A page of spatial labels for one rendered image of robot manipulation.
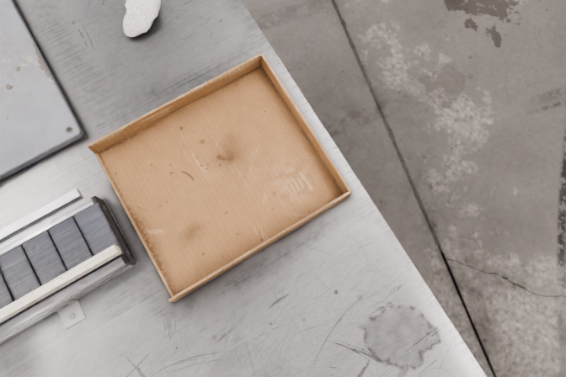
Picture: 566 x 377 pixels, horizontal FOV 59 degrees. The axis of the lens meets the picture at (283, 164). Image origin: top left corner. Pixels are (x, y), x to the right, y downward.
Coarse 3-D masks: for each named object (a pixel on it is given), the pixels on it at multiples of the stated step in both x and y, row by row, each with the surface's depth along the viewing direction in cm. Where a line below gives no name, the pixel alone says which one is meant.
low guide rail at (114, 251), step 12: (108, 252) 66; (120, 252) 67; (84, 264) 65; (96, 264) 65; (60, 276) 65; (72, 276) 65; (48, 288) 64; (60, 288) 66; (24, 300) 64; (36, 300) 65; (0, 312) 63; (12, 312) 64
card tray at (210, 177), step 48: (192, 96) 78; (240, 96) 81; (288, 96) 77; (96, 144) 75; (144, 144) 78; (192, 144) 78; (240, 144) 79; (288, 144) 79; (144, 192) 76; (192, 192) 76; (240, 192) 77; (288, 192) 77; (336, 192) 77; (144, 240) 74; (192, 240) 75; (240, 240) 75; (192, 288) 70
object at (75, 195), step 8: (72, 192) 63; (80, 192) 64; (56, 200) 63; (64, 200) 63; (72, 200) 63; (40, 208) 62; (48, 208) 62; (56, 208) 62; (64, 208) 64; (24, 216) 62; (32, 216) 62; (40, 216) 62; (48, 216) 63; (16, 224) 62; (24, 224) 62; (32, 224) 62; (0, 232) 61; (8, 232) 61; (16, 232) 62; (0, 240) 61
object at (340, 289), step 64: (64, 0) 84; (192, 0) 85; (64, 64) 82; (128, 64) 82; (192, 64) 82; (320, 128) 80; (0, 192) 76; (64, 192) 76; (256, 256) 75; (320, 256) 75; (384, 256) 75; (128, 320) 72; (192, 320) 72; (256, 320) 72; (320, 320) 73; (384, 320) 73; (448, 320) 73
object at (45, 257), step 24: (72, 216) 70; (96, 216) 70; (48, 240) 69; (72, 240) 70; (96, 240) 70; (0, 264) 68; (24, 264) 68; (48, 264) 69; (72, 264) 69; (0, 288) 68; (24, 288) 68
